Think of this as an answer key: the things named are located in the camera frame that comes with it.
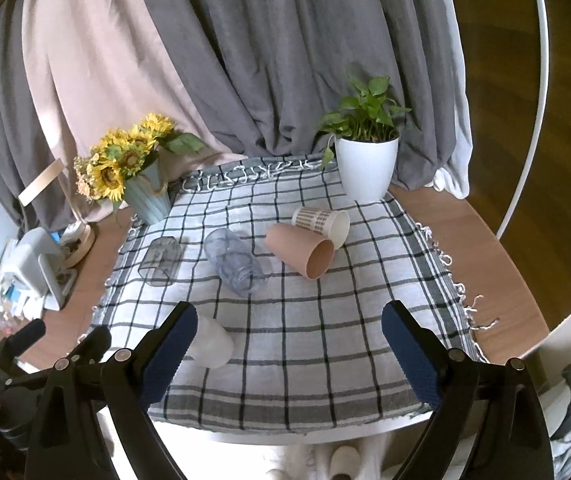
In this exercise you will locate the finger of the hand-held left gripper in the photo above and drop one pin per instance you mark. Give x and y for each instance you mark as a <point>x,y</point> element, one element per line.
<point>24,336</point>
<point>93,344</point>

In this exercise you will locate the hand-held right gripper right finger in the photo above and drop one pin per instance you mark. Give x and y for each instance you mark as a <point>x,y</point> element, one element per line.
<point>410,355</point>

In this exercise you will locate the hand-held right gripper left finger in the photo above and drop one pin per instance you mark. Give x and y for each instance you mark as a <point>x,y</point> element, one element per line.
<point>170,355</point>

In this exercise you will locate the white frosted cup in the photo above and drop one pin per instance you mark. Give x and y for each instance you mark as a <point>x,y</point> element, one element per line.
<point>213,345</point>

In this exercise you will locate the grey transparent cup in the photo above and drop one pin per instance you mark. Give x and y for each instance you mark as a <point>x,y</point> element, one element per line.
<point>158,261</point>

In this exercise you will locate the clear blue plastic cup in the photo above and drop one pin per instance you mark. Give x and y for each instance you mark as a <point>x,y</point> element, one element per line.
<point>235,261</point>

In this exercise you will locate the pink cup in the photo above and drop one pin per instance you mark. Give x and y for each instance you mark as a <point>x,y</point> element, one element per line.
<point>295,249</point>

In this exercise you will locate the patterned paper cup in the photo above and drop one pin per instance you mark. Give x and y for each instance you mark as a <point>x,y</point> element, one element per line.
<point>315,218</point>

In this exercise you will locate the white desktop appliance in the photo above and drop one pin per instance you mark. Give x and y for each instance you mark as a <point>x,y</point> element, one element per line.
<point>30,255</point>

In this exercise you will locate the grey checked tablecloth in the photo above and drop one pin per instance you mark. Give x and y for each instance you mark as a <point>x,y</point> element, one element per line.
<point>315,350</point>

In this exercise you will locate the white slipper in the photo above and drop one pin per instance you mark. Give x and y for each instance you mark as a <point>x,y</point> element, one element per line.
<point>344,462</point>

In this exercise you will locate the light blue ribbed vase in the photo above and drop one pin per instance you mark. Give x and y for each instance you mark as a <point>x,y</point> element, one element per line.
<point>148,201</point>

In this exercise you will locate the white desk lamp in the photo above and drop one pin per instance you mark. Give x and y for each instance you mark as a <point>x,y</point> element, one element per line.
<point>40,182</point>

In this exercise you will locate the sunflower bouquet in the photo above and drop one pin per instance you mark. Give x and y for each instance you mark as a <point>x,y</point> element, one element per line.
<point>115,160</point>

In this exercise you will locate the white plant pot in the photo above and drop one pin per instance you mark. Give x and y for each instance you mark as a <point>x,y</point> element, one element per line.
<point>365,170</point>

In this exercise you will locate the white curtain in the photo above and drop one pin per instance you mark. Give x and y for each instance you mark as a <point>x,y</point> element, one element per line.
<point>458,160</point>

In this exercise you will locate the green pothos plant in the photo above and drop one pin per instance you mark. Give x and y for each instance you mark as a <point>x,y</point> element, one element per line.
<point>365,110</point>

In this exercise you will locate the pink curtain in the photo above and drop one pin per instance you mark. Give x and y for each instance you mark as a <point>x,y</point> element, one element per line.
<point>90,60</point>

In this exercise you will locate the grey curtain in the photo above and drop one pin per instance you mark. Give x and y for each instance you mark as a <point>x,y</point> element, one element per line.
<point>290,35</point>

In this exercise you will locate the white hoop frame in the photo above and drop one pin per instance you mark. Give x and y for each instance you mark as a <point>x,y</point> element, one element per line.
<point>540,60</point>

